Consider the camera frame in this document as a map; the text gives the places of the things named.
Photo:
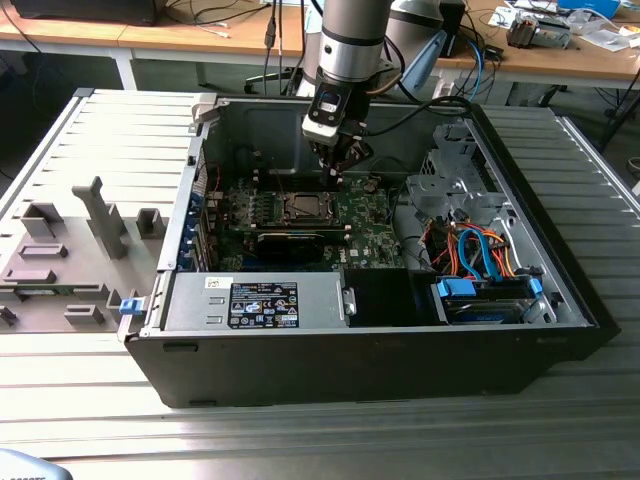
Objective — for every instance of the grey case corner bracket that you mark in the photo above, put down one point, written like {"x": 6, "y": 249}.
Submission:
{"x": 205, "y": 107}

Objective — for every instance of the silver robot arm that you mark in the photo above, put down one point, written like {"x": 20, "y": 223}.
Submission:
{"x": 350, "y": 45}

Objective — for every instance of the silver metal bracket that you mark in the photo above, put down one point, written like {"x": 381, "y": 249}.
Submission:
{"x": 452, "y": 140}

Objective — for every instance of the black graphics card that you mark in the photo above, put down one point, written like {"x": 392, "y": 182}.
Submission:
{"x": 290, "y": 247}

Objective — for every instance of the pale blue teach pendant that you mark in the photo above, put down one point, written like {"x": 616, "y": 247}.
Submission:
{"x": 425, "y": 57}

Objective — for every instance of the white power adapter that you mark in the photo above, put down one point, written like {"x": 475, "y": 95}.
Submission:
{"x": 443, "y": 90}

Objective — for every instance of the green RAM stick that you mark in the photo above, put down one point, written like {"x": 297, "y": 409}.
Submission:
{"x": 60, "y": 291}

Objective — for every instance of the clear plastic bag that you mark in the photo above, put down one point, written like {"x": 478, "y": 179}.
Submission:
{"x": 607, "y": 40}

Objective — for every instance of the grey parts rack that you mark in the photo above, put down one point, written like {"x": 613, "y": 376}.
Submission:
{"x": 85, "y": 272}

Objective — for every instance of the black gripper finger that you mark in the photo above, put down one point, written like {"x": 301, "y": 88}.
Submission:
{"x": 325, "y": 160}
{"x": 357, "y": 152}

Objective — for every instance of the blue disk carrier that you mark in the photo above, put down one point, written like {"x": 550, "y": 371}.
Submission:
{"x": 452, "y": 290}

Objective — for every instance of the black upright box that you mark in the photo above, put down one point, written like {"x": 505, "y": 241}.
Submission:
{"x": 452, "y": 30}

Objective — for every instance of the silver power supply unit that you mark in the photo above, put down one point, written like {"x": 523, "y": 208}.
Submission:
{"x": 195, "y": 300}

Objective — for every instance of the wooden desk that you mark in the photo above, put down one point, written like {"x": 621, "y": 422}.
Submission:
{"x": 550, "y": 65}
{"x": 150, "y": 37}

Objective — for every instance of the black chair base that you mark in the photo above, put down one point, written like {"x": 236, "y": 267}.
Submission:
{"x": 262, "y": 79}

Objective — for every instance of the black PC case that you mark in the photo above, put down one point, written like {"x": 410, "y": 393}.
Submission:
{"x": 350, "y": 370}

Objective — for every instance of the hard disk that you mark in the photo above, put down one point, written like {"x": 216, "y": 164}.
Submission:
{"x": 480, "y": 314}

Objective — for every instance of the CPU socket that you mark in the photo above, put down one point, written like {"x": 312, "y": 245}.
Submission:
{"x": 335, "y": 215}

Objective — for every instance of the black flat box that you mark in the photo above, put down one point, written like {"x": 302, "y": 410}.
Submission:
{"x": 85, "y": 10}

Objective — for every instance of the black plastic duct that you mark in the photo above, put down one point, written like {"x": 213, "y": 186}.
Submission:
{"x": 380, "y": 297}

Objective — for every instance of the green motherboard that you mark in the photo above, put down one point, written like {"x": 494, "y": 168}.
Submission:
{"x": 372, "y": 235}

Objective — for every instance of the silver drive cage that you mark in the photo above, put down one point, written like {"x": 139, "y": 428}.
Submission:
{"x": 432, "y": 192}

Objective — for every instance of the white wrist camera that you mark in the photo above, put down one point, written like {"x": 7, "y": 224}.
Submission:
{"x": 317, "y": 127}

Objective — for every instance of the grey rounded device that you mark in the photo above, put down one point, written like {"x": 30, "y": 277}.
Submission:
{"x": 25, "y": 467}

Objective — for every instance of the metal CPU cooler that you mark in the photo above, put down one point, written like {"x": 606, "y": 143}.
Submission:
{"x": 530, "y": 32}

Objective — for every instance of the blue box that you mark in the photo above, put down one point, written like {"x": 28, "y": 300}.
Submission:
{"x": 590, "y": 5}

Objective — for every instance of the blue case latch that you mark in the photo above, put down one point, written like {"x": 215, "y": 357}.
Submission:
{"x": 131, "y": 306}

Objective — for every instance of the metal locking lever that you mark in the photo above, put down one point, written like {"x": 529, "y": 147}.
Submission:
{"x": 280, "y": 182}

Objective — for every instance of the silver CPU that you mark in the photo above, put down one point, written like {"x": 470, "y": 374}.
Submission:
{"x": 308, "y": 205}

